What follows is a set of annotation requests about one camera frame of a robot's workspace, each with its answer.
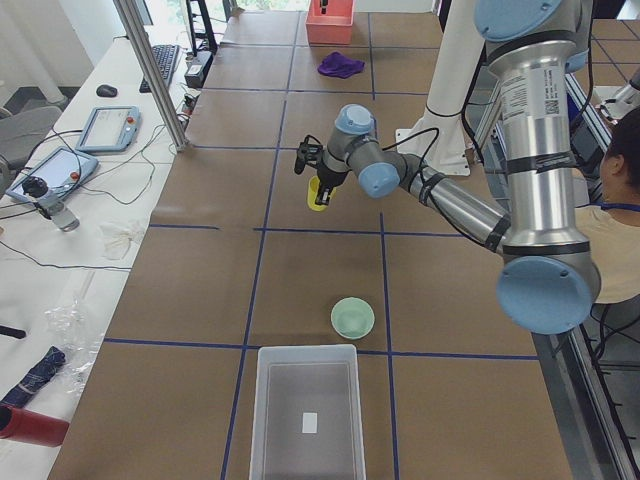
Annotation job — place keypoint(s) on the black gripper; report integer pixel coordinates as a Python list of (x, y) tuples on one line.
[(329, 177)]

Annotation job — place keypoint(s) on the yellow plastic cup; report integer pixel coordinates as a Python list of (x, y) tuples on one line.
[(312, 190)]

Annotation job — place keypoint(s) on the purple microfiber cloth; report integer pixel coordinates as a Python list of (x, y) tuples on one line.
[(337, 65)]

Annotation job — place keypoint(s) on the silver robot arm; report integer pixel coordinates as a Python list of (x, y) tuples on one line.
[(549, 281)]

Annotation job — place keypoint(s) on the black computer box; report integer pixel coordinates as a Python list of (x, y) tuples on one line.
[(198, 69)]

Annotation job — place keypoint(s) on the clear plastic storage box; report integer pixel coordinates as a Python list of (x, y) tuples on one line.
[(307, 421)]

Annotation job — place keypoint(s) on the mint green bowl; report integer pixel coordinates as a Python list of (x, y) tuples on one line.
[(352, 318)]

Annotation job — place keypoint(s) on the pink plastic tray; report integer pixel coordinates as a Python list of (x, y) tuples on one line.
[(330, 22)]

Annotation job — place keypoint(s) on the black keyboard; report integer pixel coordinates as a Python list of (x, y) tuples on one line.
[(166, 57)]

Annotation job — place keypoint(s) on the crumpled white tissue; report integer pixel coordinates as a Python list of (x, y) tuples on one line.
[(119, 236)]

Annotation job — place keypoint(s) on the far blue teach pendant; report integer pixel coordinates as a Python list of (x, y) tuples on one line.
[(109, 129)]

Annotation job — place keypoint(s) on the blue teach pendant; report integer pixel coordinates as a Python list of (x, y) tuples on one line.
[(109, 129), (63, 170)]

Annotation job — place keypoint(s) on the black computer mouse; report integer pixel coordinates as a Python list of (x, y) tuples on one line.
[(106, 91)]

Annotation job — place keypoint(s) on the near blue teach pendant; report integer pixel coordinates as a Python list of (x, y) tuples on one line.
[(63, 170)]

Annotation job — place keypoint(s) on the clear water bottle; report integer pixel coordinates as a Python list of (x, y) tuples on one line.
[(50, 204)]

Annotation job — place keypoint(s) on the crumpled clear plastic wrap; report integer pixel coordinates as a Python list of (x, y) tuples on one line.
[(77, 336)]

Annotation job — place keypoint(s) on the seated person beige shirt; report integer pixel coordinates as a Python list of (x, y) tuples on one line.
[(612, 226)]

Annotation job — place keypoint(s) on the folded blue umbrella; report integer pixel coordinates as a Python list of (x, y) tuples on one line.
[(35, 379)]

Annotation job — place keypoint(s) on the red water bottle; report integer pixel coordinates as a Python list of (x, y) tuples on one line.
[(25, 426)]

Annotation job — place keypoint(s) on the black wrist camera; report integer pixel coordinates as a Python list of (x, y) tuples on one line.
[(308, 154)]

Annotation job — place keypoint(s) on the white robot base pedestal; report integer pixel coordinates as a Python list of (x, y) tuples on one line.
[(438, 134)]

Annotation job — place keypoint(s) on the aluminium frame post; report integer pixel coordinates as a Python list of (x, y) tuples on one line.
[(134, 28)]

